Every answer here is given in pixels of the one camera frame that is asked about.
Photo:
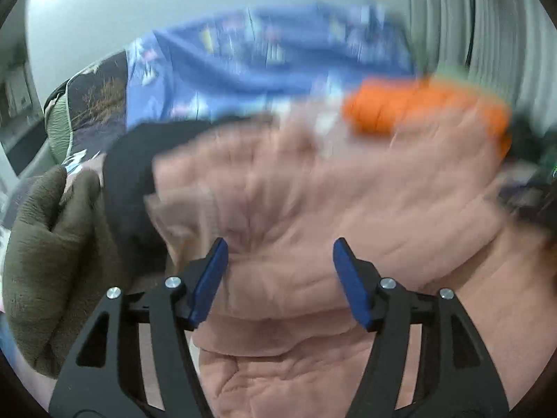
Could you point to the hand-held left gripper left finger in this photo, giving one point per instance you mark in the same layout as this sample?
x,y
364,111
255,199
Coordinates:
x,y
213,270

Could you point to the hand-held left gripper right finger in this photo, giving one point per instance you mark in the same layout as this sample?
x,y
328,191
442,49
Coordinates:
x,y
351,276

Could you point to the pink quilted jacket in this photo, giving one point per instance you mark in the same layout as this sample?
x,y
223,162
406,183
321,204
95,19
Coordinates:
x,y
304,209

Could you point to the grey curtain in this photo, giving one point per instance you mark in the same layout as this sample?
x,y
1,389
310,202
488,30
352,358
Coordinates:
x,y
491,30

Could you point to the black garment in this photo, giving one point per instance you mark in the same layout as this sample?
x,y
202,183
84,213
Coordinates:
x,y
130,170

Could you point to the orange puffer garment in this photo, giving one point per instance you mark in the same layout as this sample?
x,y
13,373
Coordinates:
x,y
391,109

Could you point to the olive green fleece garment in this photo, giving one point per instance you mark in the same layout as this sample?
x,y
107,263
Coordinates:
x,y
43,270

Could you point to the blue printed quilt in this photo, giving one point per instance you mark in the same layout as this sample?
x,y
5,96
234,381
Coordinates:
x,y
226,65

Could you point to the dark printed pillow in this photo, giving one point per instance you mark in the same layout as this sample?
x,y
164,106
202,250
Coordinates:
x,y
100,91

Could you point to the grey furniture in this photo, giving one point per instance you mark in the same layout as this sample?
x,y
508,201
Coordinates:
x,y
17,91

